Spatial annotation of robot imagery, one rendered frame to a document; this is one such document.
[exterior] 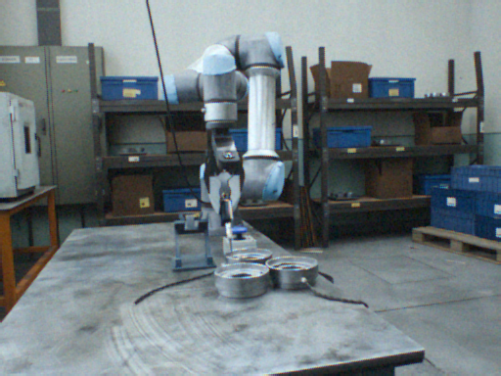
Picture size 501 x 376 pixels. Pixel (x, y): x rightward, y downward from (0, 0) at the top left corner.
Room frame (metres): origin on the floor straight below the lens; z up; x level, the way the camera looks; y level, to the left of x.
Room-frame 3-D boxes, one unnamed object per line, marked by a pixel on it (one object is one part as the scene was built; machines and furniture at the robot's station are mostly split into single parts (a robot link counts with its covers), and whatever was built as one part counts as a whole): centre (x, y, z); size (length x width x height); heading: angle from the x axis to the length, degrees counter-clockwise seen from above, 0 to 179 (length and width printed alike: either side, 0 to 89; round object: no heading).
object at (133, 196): (4.42, 1.15, 0.64); 0.49 x 0.40 x 0.37; 109
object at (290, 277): (0.91, -0.07, 0.82); 0.10 x 0.10 x 0.04
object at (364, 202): (5.10, -1.56, 1.00); 1.92 x 0.57 x 2.00; 104
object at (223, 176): (1.49, 0.10, 0.97); 0.13 x 0.12 x 0.14; 76
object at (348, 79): (4.95, -0.95, 1.69); 0.59 x 0.41 x 0.38; 109
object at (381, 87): (5.08, -1.46, 1.61); 0.52 x 0.38 x 0.22; 107
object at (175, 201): (4.57, 0.63, 0.56); 0.52 x 0.38 x 0.22; 101
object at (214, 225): (1.49, 0.11, 0.85); 0.15 x 0.15 x 0.10
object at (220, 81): (1.10, 0.07, 1.23); 0.09 x 0.08 x 0.11; 166
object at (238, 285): (0.87, 0.03, 0.82); 0.10 x 0.10 x 0.04
